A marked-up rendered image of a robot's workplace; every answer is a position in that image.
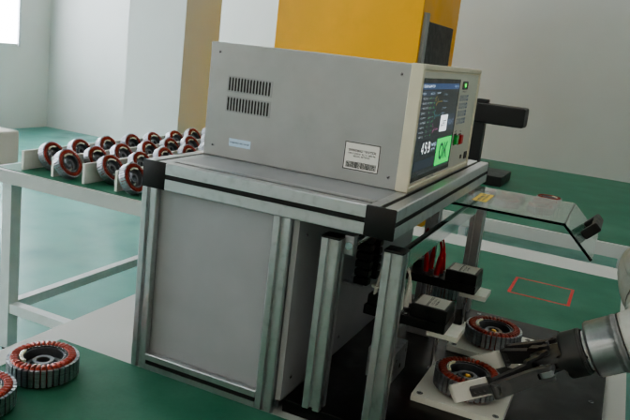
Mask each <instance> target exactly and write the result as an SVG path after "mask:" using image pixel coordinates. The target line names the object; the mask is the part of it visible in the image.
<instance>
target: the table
mask: <svg viewBox="0 0 630 420"><path fill-rule="evenodd" d="M204 133H205V128H203V129H202V136H201V135H200V133H199V132H198V130H197V129H195V128H193V127H191V128H189V129H187V130H186V131H185V132H184V138H183V136H182V135H181V133H179V132H178V131H176V130H171V131H170V132H168V133H167V134H166V136H165V139H163V140H162V139H161V137H160V136H159V135H158V134H157V133H156V132H155V131H150V132H148V133H146V134H144V136H143V142H140V139H139V138H138V136H137V135H135V134H133V133H129V134H127V135H125V136H123V137H122V139H121V142H120V143H116V141H115V140H114V139H113V138H112V137H110V136H107V135H106V136H102V137H100V138H98V139H97V141H96V143H95V145H93V146H91V147H90V144H89V143H88V142H87V141H86V140H84V139H82V138H77V139H75V140H72V141H70V142H69V143H68V145H67V149H64V148H63V147H62V146H61V145H60V144H59V143H57V142H54V141H50V142H45V143H43V144H42V145H41V146H40V147H39V149H38V159H39V161H40V163H42V166H43V168H35V169H29V170H22V163H21V162H18V163H10V164H3V165H0V182H2V183H3V186H2V222H1V258H0V346H2V349H5V348H6V347H9V346H11V345H13V344H16V343H17V325H18V317H21V318H24V319H26V320H29V321H31V322H34V323H39V324H42V325H45V326H48V327H50V328H54V327H56V326H59V325H61V324H63V323H67V322H70V321H72V320H71V319H68V318H65V317H62V316H59V315H56V314H53V313H51V312H48V311H45V310H42V309H39V308H36V307H31V306H29V305H32V304H35V303H37V302H39V301H42V300H45V299H48V298H51V297H53V296H56V295H58V294H61V293H65V292H68V291H71V290H73V289H76V288H79V287H81V286H83V285H86V284H89V283H92V282H95V281H97V280H100V279H103V278H106V277H109V276H112V275H115V274H117V273H120V272H123V271H126V270H128V269H130V268H133V267H136V266H137V265H138V255H136V256H133V257H130V258H128V259H125V260H123V261H120V262H115V263H112V264H109V265H106V266H103V267H100V268H98V269H95V270H92V271H89V272H86V273H83V274H80V275H78V276H76V277H71V278H68V279H65V280H62V281H59V282H56V283H54V284H51V285H48V286H45V287H42V288H39V289H36V290H33V291H31V292H27V293H24V294H21V295H19V266H20V237H21V208H22V188H29V189H33V190H36V191H40V192H44V193H48V194H52V195H55V196H59V197H63V198H67V199H71V200H74V201H78V202H82V203H89V204H93V205H96V206H100V207H104V208H108V209H112V210H115V211H119V212H123V213H127V214H131V215H134V216H138V217H140V216H141V208H142V194H143V169H142V166H143V160H144V159H145V158H150V157H149V156H148V155H150V154H153V158H157V157H163V156H169V155H173V152H172V151H176V150H178V151H177V154H183V153H188V152H195V151H196V150H195V148H196V147H199V148H198V151H202V150H203V145H204ZM197 139H201V144H199V143H198V141H197ZM177 142H180V144H181V146H180V147H179V146H178V144H177ZM158 143H159V148H157V146H156V145H155V144H158ZM134 146H138V147H137V151H136V152H134V153H133V152H132V150H131V149H130V148H129V147H134ZM80 147H81V148H80ZM147 149H148V150H147ZM105 150H110V154H107V152H106V151H105ZM119 151H120V153H119ZM80 153H83V160H84V163H89V162H96V161H97V170H98V174H99V175H100V177H102V179H103V180H104V181H100V182H95V183H89V184H82V177H83V173H82V170H83V163H82V162H81V161H82V160H81V158H80V157H79V155H78V154H80ZM93 155H94V156H93ZM52 156H53V157H54V158H53V165H54V166H55V167H54V168H55V169H56V170H57V173H58V174H59V175H60V176H55V177H52V176H51V169H52ZM119 158H128V159H127V164H125V165H123V163H122V162H121V161H120V159H119ZM64 159H65V160H64ZM107 163H108V164H109V165H107ZM70 168H72V170H71V171H70V170H69V169H70ZM115 171H119V174H118V176H119V177H118V178H119V182H120V185H121V184H122V185H121V187H122V189H123V190H122V191H117V192H116V191H114V178H115ZM113 174H114V175H113ZM135 183H136V185H135V186H134V185H133V184H135Z"/></svg>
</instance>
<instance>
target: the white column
mask: <svg viewBox="0 0 630 420"><path fill-rule="evenodd" d="M221 8H222V0H130V2H129V18H128V33H127V64H126V80H125V96H124V112H123V127H122V137H123V136H125V135H127V134H129V133H133V134H135V135H137V136H138V138H143V136H144V134H146V133H148V132H150V131H155V132H156V133H157V134H158V135H159V136H163V135H166V134H167V133H168V132H170V131H171V130H176V131H178V132H179V133H184V132H185V131H186V130H187V129H189V128H195V129H197V130H198V132H199V131H202V130H203V128H205V122H206V111H207V99H208V88H209V77H210V66H211V54H212V43H213V41H219V30H220V19H221Z"/></svg>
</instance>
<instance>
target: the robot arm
mask: <svg viewBox="0 0 630 420"><path fill-rule="evenodd" d="M617 276H618V286H619V292H620V296H621V299H622V303H623V306H624V307H625V309H624V311H621V312H618V313H615V314H608V315H607V316H604V317H600V318H596V319H592V320H588V321H585V322H583V323H582V331H581V329H579V328H573V329H569V330H565V331H561V332H559V333H558V335H557V337H550V338H546V339H540V340H533V341H525V342H517V343H509V344H505V345H504V347H505V348H502V349H500V350H498V351H493V352H486V353H482V354H478V355H475V356H470V358H471V361H472V359H473V358H474V359H475V360H480V362H484V363H485V364H489V365H490V366H492V367H493V368H495V369H496V368H504V366H506V367H509V366H510V365H511V364H522V365H520V366H517V367H514V368H512V369H510V370H507V371H505V372H504V373H502V374H499V375H497V376H495V377H493V378H491V377H490V376H489V375H487V376H486V377H481V378H477V379H473V380H468V381H465V382H457V383H453V384H449V385H448V389H449V392H450V394H451V397H452V399H453V401H454V403H458V402H462V401H466V400H471V399H475V398H482V397H487V396H492V395H493V396H494V397H495V399H500V398H505V397H508V396H511V395H514V394H515V393H518V392H521V391H524V390H527V389H530V388H533V387H535V386H537V385H540V384H544V383H553V382H555V381H556V377H555V373H557V372H559V371H562V370H566V371H567V372H568V374H569V376H570V377H571V378H573V379H576V378H580V377H585V376H590V375H593V374H594V372H595V371H596V372H597V373H598V375H599V376H600V377H603V378H605V377H607V376H612V375H617V374H621V373H625V372H630V247H629V248H628V249H627V250H626V251H625V252H624V254H623V255H622V257H621V259H620V261H619V265H618V271H617ZM499 386H500V388H499Z"/></svg>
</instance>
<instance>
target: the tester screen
mask: <svg viewBox="0 0 630 420"><path fill-rule="evenodd" d="M458 89H459V83H424V89H423V96H422V102H421V109H420V115H419V122H418V129H417V135H416V142H415V149H414V156H413V163H412V175H411V178H414V177H415V176H418V175H420V174H423V173H426V172H429V171H431V170H434V169H436V168H439V167H441V166H442V165H445V164H447V163H448V161H445V162H444V163H441V164H439V165H436V166H434V159H435V153H436V147H437V141H438V139H440V138H443V137H446V136H450V135H452V132H453V129H448V130H445V131H441V132H439V128H440V123H441V116H442V115H444V114H450V113H456V107H457V101H458ZM430 140H431V146H430V152H429V154H427V155H424V156H421V157H420V152H421V145H422V143H423V142H426V141H430ZM430 157H433V162H432V165H431V166H428V167H426V168H424V169H421V170H419V171H416V172H413V164H414V162H417V161H420V160H423V159H426V158H430ZM433 166H434V167H433Z"/></svg>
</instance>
